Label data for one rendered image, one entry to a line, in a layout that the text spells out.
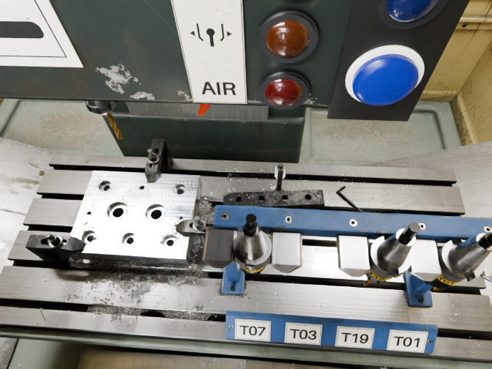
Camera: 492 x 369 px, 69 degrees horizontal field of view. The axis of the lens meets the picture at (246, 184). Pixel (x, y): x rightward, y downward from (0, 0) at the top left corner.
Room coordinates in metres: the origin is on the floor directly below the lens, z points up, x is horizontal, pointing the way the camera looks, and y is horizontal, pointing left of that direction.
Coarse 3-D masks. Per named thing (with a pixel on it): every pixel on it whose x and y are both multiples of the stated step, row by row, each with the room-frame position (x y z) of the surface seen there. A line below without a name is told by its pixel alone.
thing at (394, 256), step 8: (400, 232) 0.20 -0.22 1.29; (392, 240) 0.19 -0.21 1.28; (400, 240) 0.19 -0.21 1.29; (384, 248) 0.19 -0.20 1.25; (392, 248) 0.19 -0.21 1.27; (400, 248) 0.18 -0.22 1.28; (408, 248) 0.18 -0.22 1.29; (384, 256) 0.18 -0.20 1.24; (392, 256) 0.18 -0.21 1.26; (400, 256) 0.18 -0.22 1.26; (384, 264) 0.18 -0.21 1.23; (392, 264) 0.17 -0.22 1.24; (400, 264) 0.17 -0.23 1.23
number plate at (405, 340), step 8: (392, 336) 0.11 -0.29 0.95; (400, 336) 0.11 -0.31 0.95; (408, 336) 0.11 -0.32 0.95; (416, 336) 0.11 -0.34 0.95; (424, 336) 0.11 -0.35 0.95; (392, 344) 0.10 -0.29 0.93; (400, 344) 0.10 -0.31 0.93; (408, 344) 0.10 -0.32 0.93; (416, 344) 0.09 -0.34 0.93; (424, 344) 0.09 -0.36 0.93
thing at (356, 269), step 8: (336, 240) 0.23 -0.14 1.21; (344, 240) 0.23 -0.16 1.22; (352, 240) 0.22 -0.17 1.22; (360, 240) 0.22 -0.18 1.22; (368, 240) 0.22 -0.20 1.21; (344, 248) 0.21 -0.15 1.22; (352, 248) 0.21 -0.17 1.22; (360, 248) 0.21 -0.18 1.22; (368, 248) 0.21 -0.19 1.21; (344, 256) 0.20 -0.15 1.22; (352, 256) 0.20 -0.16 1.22; (360, 256) 0.20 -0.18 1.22; (368, 256) 0.20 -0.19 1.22; (344, 264) 0.19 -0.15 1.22; (352, 264) 0.18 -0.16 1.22; (360, 264) 0.18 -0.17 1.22; (368, 264) 0.18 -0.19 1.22; (352, 272) 0.17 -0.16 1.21; (360, 272) 0.17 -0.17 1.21
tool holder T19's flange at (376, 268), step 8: (376, 240) 0.22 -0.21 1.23; (376, 248) 0.20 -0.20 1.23; (376, 256) 0.19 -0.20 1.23; (408, 256) 0.19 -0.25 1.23; (376, 264) 0.18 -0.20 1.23; (408, 264) 0.17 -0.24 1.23; (376, 272) 0.17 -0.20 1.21; (384, 272) 0.17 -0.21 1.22; (392, 272) 0.17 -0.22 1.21; (400, 272) 0.16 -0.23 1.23
